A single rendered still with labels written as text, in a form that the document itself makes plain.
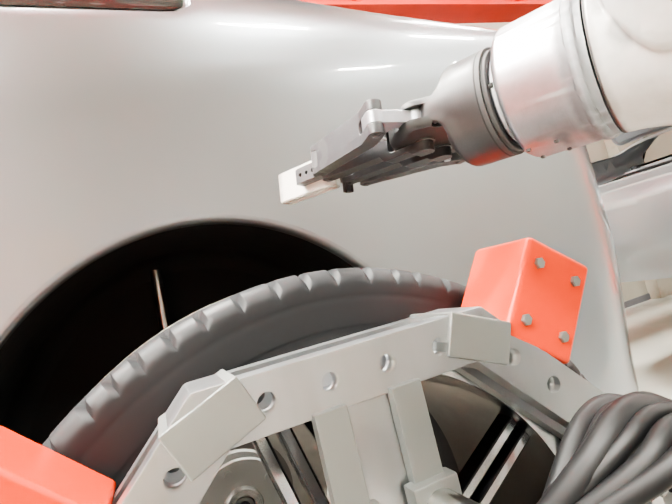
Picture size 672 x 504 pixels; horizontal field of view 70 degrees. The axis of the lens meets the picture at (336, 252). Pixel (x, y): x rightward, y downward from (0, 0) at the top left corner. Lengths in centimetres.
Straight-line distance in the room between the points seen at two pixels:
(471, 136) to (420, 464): 22
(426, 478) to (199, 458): 15
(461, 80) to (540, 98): 6
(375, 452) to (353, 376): 6
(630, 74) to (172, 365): 35
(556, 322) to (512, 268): 6
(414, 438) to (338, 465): 6
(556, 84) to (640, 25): 5
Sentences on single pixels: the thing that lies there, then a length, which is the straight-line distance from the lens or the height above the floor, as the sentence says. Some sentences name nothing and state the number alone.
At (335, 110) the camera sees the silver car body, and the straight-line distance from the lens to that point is 91.
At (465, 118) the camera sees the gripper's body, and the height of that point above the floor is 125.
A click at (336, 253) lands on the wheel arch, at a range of 84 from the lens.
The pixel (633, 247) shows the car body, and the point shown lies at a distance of 297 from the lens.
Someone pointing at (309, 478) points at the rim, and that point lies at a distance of 45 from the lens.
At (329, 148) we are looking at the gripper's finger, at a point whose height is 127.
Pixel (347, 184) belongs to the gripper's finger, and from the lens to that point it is 44.
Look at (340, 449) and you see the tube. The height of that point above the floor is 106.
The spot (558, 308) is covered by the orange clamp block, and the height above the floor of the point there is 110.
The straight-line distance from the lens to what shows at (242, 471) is 87.
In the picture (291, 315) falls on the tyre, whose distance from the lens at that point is 41.
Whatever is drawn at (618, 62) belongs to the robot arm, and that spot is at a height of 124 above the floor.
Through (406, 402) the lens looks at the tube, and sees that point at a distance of 35.
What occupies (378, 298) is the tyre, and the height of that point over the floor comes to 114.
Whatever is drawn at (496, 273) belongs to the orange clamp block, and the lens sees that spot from 44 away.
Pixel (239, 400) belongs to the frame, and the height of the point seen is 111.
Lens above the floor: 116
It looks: 4 degrees up
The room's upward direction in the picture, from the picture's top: 14 degrees counter-clockwise
